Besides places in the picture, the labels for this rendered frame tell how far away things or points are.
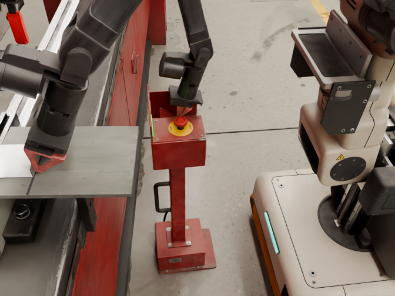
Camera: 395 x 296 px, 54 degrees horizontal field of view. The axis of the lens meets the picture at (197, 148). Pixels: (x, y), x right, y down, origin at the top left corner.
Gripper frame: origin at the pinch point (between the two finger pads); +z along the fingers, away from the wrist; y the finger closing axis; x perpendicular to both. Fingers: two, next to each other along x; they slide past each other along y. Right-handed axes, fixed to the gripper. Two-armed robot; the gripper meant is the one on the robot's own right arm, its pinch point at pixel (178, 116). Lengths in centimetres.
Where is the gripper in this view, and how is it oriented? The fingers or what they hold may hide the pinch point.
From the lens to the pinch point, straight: 123.5
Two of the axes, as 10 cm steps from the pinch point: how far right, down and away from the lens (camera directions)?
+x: 1.3, 7.1, -6.9
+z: -2.9, 7.0, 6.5
